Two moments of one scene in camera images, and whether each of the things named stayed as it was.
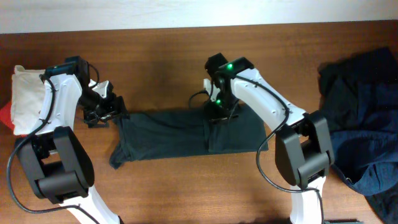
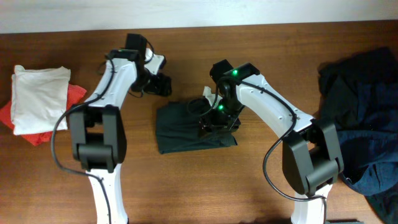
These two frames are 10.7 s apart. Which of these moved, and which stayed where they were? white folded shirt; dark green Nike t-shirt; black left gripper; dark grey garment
Moved: black left gripper; dark green Nike t-shirt
Stayed: dark grey garment; white folded shirt
